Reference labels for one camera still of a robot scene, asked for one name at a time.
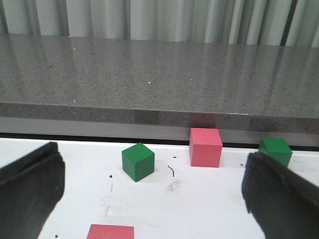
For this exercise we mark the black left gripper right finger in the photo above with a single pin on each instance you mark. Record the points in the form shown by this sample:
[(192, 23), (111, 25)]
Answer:
[(284, 204)]

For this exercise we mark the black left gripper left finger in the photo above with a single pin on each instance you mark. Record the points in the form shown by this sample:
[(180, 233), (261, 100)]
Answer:
[(30, 188)]

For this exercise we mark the green cube block centre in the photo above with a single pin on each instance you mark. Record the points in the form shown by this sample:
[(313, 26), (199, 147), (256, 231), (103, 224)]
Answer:
[(277, 148)]

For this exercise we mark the green cube block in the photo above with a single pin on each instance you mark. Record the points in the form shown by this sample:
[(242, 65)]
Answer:
[(277, 148), (138, 161)]

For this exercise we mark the pink cube block near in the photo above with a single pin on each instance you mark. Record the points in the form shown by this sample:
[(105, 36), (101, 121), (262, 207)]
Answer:
[(97, 231)]

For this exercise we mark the pink cube block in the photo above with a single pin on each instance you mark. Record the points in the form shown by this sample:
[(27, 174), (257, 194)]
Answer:
[(97, 231), (205, 147)]

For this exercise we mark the grey stone counter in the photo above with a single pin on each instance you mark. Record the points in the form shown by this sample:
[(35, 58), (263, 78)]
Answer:
[(78, 86)]

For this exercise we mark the green cube block left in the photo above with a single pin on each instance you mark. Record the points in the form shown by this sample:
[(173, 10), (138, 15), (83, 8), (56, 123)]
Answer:
[(138, 161)]

